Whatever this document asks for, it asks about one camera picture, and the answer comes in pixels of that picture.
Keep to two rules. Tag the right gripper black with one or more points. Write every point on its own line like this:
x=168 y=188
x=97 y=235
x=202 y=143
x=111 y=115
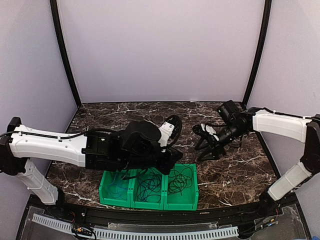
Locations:
x=213 y=142

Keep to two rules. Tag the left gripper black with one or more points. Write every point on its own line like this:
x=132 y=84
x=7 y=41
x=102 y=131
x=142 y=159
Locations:
x=173 y=156

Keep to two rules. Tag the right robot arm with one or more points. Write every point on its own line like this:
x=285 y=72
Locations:
x=260 y=120

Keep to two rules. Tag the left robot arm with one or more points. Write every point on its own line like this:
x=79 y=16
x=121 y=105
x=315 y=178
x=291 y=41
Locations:
x=141 y=145

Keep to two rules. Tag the right green plastic bin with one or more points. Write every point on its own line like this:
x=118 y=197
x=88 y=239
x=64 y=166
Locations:
x=181 y=191

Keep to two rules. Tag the green plastic bin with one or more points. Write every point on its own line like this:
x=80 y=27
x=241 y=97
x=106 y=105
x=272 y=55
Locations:
x=114 y=190
x=146 y=189
x=181 y=191

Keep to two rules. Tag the middle green plastic bin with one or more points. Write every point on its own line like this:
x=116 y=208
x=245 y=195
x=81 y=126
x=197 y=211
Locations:
x=146 y=189

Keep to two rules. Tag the left green plastic bin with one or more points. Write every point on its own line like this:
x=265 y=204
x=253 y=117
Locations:
x=114 y=190

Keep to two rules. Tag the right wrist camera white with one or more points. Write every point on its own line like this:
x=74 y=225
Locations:
x=204 y=130

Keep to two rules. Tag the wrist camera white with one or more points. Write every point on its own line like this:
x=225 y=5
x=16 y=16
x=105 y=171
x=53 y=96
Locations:
x=170 y=132
x=204 y=130

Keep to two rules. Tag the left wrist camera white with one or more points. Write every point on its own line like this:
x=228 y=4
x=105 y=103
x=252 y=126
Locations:
x=170 y=132

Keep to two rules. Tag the black front rail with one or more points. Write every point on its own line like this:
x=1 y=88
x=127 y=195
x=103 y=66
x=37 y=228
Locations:
x=240 y=214

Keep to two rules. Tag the right black frame post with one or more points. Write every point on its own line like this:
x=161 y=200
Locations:
x=258 y=53

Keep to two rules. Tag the black frame post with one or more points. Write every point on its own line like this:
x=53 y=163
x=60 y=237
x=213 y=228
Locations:
x=63 y=51
x=258 y=53

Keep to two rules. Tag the left black frame post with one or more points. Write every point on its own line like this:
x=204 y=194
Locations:
x=63 y=51

